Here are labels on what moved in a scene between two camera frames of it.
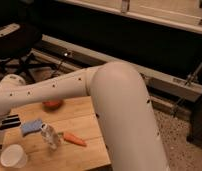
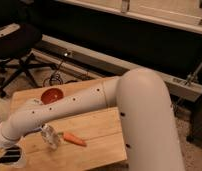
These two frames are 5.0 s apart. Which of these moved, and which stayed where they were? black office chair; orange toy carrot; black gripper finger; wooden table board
Moved: black gripper finger
Stayed: wooden table board; black office chair; orange toy carrot
